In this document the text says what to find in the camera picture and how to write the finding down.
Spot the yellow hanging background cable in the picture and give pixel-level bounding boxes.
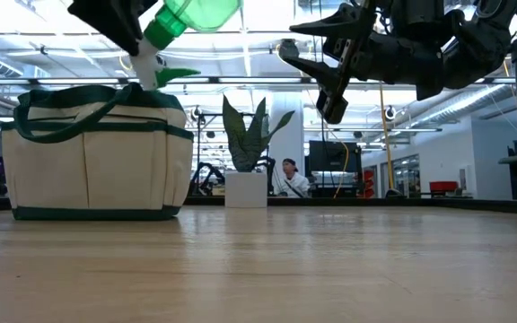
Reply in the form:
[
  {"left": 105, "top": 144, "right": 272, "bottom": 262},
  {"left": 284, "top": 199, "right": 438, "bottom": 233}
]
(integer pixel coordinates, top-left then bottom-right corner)
[{"left": 377, "top": 83, "right": 404, "bottom": 198}]

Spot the background black monitor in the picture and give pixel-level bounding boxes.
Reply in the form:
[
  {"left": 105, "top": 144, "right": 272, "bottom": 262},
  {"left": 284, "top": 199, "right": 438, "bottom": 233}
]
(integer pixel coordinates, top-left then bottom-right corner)
[{"left": 308, "top": 140, "right": 363, "bottom": 174}]

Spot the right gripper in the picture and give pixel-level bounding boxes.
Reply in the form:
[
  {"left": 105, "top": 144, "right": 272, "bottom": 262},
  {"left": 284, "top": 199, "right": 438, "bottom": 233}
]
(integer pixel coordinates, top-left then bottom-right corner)
[{"left": 278, "top": 0, "right": 451, "bottom": 126}]

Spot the green plastic spray bottle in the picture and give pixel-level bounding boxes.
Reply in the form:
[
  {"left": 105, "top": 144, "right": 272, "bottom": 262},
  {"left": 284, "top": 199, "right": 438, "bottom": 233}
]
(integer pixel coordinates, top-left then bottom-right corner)
[{"left": 130, "top": 0, "right": 244, "bottom": 92}]

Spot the red storage bin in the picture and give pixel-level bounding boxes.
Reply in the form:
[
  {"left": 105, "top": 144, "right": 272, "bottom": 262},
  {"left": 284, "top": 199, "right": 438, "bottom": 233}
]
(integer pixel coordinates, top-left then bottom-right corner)
[{"left": 428, "top": 180, "right": 460, "bottom": 195}]

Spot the person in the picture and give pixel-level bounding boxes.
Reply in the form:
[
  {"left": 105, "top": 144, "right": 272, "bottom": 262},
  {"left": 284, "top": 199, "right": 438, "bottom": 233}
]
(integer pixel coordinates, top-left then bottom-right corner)
[{"left": 278, "top": 157, "right": 311, "bottom": 199}]

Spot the snake plant in white pot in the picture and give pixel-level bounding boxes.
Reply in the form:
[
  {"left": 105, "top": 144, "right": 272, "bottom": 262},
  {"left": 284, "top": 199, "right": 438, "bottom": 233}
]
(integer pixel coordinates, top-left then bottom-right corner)
[{"left": 221, "top": 93, "right": 296, "bottom": 210}]

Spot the cream green gardening bag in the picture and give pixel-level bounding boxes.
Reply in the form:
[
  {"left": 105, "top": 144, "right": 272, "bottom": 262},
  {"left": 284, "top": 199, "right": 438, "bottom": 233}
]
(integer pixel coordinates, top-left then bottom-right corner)
[{"left": 0, "top": 83, "right": 196, "bottom": 222}]

